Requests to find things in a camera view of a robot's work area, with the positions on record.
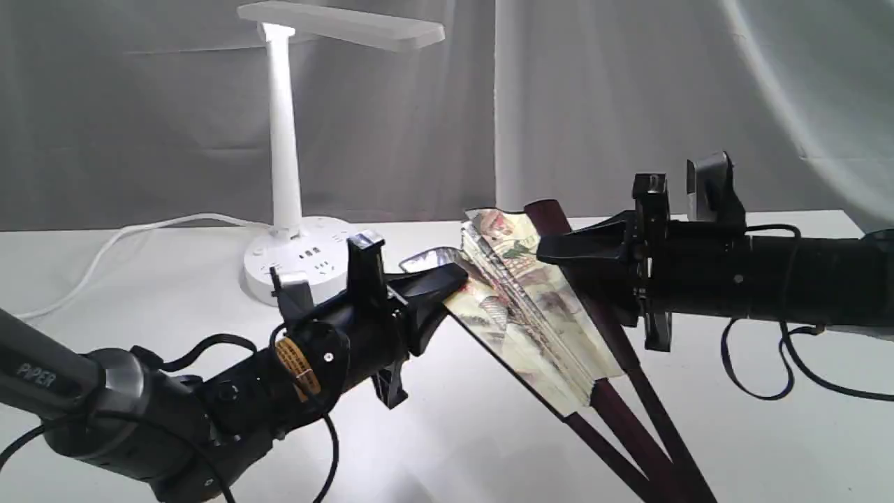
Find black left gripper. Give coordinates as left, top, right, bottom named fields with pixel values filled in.
left=269, top=233, right=467, bottom=409

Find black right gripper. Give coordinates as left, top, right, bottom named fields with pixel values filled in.
left=536, top=174, right=741, bottom=351

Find painted paper folding fan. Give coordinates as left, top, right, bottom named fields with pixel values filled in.
left=400, top=199, right=717, bottom=503

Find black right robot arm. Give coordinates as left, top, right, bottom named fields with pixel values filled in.
left=537, top=174, right=892, bottom=351

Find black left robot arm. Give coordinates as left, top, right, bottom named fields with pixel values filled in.
left=1, top=233, right=467, bottom=502

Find white desk lamp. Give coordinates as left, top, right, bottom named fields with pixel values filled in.
left=236, top=0, right=446, bottom=308

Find grey backdrop curtain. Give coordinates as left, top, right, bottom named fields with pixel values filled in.
left=1, top=1, right=892, bottom=231

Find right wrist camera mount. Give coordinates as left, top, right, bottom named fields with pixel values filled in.
left=686, top=150, right=746, bottom=229

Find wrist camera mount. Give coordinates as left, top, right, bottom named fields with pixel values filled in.
left=268, top=267, right=315, bottom=325
left=686, top=150, right=746, bottom=229

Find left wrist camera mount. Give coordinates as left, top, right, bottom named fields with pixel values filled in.
left=268, top=267, right=315, bottom=325

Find white lamp power cable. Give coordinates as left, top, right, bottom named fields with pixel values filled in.
left=14, top=213, right=273, bottom=321

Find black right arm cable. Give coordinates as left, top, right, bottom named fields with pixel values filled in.
left=719, top=224, right=894, bottom=402

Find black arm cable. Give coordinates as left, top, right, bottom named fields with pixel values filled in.
left=719, top=224, right=894, bottom=402
left=0, top=321, right=343, bottom=503

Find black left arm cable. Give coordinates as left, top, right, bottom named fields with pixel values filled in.
left=0, top=321, right=343, bottom=503

